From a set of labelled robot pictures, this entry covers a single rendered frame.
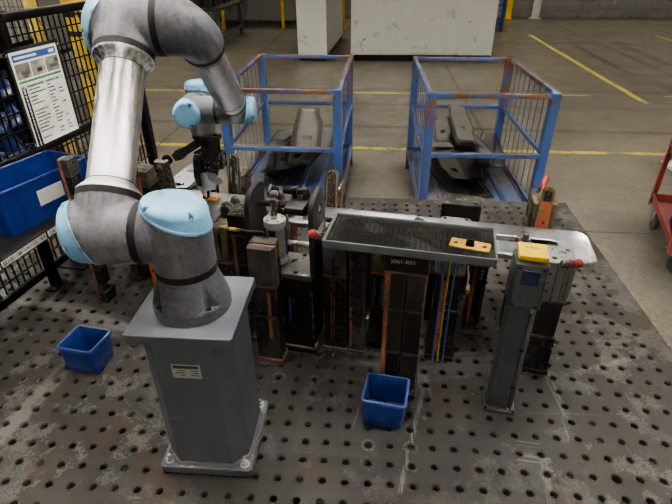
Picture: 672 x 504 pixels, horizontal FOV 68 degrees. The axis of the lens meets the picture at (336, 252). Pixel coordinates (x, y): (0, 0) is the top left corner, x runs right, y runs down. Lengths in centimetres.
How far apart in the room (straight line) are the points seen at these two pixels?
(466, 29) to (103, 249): 876
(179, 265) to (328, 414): 60
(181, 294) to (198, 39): 50
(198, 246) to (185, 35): 42
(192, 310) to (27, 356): 84
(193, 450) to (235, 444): 9
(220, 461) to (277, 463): 13
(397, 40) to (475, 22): 130
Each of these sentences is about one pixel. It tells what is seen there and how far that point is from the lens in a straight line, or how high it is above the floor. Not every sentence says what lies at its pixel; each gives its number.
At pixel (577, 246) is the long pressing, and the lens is 153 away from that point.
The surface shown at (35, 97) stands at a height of 130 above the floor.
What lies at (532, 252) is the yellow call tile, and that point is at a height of 116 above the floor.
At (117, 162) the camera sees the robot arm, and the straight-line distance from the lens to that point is 101.
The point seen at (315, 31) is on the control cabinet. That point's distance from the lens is 931.
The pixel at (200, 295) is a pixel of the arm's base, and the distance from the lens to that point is 96.
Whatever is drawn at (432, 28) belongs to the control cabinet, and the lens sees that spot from 933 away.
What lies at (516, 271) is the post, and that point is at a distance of 112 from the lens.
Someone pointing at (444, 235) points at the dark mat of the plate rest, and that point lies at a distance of 114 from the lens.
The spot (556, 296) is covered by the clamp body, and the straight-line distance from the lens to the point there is 137.
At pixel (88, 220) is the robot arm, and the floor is 131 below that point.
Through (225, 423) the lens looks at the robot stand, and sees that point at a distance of 113.
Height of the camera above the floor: 171
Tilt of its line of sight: 31 degrees down
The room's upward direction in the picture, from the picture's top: straight up
